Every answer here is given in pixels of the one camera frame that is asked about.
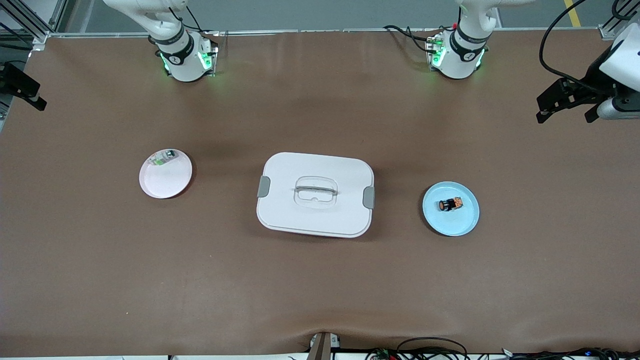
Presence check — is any pink round plate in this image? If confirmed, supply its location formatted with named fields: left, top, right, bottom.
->
left=139, top=148, right=193, bottom=200

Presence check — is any light blue round plate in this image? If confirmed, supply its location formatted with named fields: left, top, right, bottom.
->
left=422, top=181, right=480, bottom=237

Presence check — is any white lidded storage box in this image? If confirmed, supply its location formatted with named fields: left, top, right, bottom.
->
left=256, top=152, right=376, bottom=239

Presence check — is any looped black cable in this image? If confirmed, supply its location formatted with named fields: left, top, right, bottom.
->
left=396, top=337, right=469, bottom=360

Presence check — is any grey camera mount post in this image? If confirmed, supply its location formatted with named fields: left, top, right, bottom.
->
left=307, top=331, right=341, bottom=360

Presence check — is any green push-button switch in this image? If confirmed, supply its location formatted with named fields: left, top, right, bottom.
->
left=151, top=149, right=179, bottom=167

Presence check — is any black cable bundle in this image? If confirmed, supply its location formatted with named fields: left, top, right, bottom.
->
left=500, top=347, right=640, bottom=360

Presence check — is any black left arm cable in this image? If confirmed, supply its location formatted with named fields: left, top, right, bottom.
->
left=539, top=0, right=608, bottom=96

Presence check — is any black cable at arm base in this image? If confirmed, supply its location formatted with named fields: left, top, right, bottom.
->
left=383, top=25, right=437, bottom=54

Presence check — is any aluminium frame profile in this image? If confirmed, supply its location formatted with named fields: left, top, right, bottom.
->
left=599, top=0, right=640, bottom=40
left=0, top=0, right=68, bottom=51

